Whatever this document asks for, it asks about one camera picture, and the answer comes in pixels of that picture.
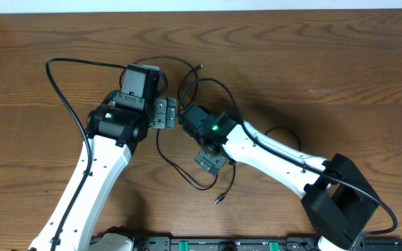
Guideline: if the black USB cable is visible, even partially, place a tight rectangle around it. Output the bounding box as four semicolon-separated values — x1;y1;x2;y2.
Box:
118;55;302;205

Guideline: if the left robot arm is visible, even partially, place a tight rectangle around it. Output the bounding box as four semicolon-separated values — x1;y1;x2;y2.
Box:
29;64;176;251

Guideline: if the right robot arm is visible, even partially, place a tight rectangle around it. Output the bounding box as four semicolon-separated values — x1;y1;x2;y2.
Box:
179;105;379;250

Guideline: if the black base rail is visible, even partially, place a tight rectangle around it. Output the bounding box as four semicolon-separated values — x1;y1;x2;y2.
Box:
89;226;402;251

